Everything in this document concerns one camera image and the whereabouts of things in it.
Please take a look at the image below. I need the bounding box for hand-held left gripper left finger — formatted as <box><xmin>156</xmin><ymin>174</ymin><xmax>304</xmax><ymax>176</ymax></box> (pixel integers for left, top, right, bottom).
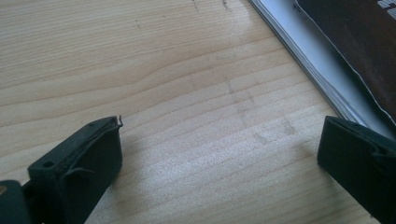
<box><xmin>27</xmin><ymin>115</ymin><xmax>124</xmax><ymax>224</ymax></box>

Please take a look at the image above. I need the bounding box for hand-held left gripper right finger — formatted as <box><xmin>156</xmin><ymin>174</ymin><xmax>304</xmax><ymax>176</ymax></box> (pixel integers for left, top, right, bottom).
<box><xmin>317</xmin><ymin>115</ymin><xmax>396</xmax><ymax>224</ymax></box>

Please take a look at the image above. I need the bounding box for dark brown book with red print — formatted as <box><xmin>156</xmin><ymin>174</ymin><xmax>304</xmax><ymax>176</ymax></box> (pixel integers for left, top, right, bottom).
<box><xmin>248</xmin><ymin>0</ymin><xmax>396</xmax><ymax>141</ymax></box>

